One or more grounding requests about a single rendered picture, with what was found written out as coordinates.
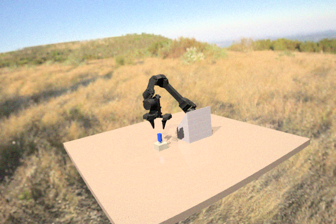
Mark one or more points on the blue marker cap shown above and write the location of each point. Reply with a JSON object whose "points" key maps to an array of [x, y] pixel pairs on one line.
{"points": [[159, 137]]}

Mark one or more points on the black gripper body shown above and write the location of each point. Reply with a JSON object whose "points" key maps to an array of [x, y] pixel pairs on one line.
{"points": [[166, 116]]}

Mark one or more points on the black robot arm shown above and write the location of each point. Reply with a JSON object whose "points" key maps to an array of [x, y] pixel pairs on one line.
{"points": [[150, 102]]}

